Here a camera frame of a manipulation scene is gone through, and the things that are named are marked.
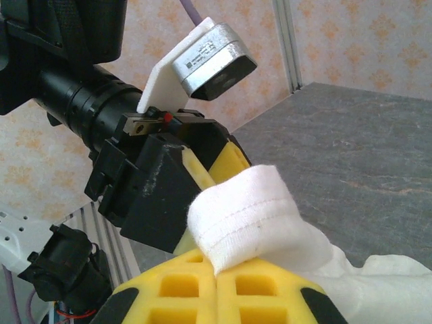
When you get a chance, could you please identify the white t-shirt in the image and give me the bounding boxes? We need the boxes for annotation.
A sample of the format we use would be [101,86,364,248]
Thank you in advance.
[186,164,432,324]

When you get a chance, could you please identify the aluminium base beam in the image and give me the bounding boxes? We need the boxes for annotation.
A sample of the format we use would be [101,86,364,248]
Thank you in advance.
[55,202,142,291]

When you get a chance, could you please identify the aluminium frame post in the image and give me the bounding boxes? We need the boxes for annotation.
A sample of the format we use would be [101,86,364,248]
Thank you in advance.
[272,0,304,94]

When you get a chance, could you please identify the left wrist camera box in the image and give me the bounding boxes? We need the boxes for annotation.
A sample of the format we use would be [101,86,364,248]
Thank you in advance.
[136,16,259,114]

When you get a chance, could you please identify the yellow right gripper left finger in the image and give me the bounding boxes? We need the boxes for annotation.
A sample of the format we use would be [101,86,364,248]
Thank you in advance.
[95,249,217,324]

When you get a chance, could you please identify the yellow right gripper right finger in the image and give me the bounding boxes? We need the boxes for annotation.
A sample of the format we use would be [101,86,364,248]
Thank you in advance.
[215,257,349,324]

